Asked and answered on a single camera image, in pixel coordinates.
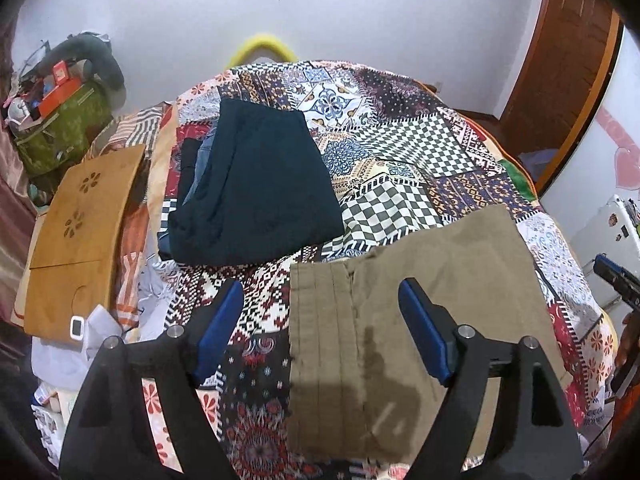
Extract olive khaki pants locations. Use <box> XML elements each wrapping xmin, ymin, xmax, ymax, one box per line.
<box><xmin>286</xmin><ymin>205</ymin><xmax>572</xmax><ymax>463</ymax></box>

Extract person right hand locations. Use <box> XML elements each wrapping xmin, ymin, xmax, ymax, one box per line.
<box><xmin>615</xmin><ymin>311</ymin><xmax>639</xmax><ymax>370</ymax></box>

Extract white appliance with stickers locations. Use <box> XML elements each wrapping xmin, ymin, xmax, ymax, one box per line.
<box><xmin>569</xmin><ymin>194</ymin><xmax>640</xmax><ymax>311</ymax></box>

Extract bamboo folding lap table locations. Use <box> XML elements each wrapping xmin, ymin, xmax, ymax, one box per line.
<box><xmin>24</xmin><ymin>145</ymin><xmax>144</xmax><ymax>344</ymax></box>

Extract colourful patchwork bedspread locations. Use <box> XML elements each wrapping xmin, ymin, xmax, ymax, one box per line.
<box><xmin>113</xmin><ymin>62</ymin><xmax>617</xmax><ymax>479</ymax></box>

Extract brown wooden door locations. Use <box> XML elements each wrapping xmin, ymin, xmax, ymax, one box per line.
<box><xmin>500</xmin><ymin>0</ymin><xmax>623</xmax><ymax>194</ymax></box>

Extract dark navy folded garment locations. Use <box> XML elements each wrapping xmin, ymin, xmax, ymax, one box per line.
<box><xmin>158</xmin><ymin>99</ymin><xmax>344</xmax><ymax>266</ymax></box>

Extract green patterned storage bin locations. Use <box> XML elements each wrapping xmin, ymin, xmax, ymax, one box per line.
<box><xmin>14</xmin><ymin>82</ymin><xmax>113</xmax><ymax>178</ymax></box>

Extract orange box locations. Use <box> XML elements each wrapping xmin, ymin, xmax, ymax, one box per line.
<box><xmin>38</xmin><ymin>77</ymin><xmax>82</xmax><ymax>118</ymax></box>

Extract grey plush neck pillow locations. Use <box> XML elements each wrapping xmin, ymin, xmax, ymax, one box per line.
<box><xmin>36</xmin><ymin>32</ymin><xmax>125</xmax><ymax>91</ymax></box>

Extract yellow foam bed rail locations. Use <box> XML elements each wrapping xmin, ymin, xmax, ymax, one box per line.
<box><xmin>227</xmin><ymin>34</ymin><xmax>297</xmax><ymax>68</ymax></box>

